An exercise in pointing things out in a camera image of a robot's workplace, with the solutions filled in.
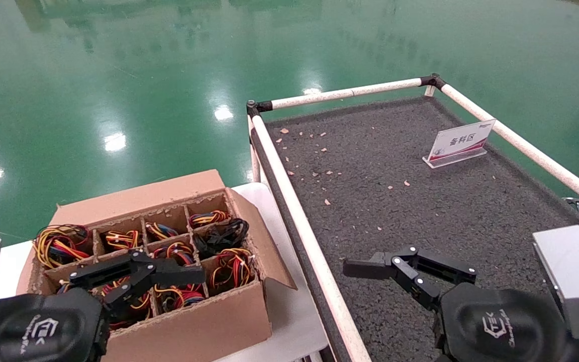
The acrylic sign with red stripe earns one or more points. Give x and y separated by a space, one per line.
458 143

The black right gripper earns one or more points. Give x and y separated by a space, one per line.
500 327

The brown cardboard divider box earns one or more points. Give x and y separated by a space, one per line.
194 332

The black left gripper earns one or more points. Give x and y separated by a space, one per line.
28 332

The white cart post pipe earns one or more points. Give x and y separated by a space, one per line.
255 168
428 91

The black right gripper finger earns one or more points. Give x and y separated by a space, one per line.
365 266

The white cart rail pipe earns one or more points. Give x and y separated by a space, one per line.
345 93
299 221
531 151

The black foam cart mat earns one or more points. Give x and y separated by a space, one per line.
420 216

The black pipe corner connector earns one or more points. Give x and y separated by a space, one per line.
253 106
432 80

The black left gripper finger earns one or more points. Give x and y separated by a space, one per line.
179 275

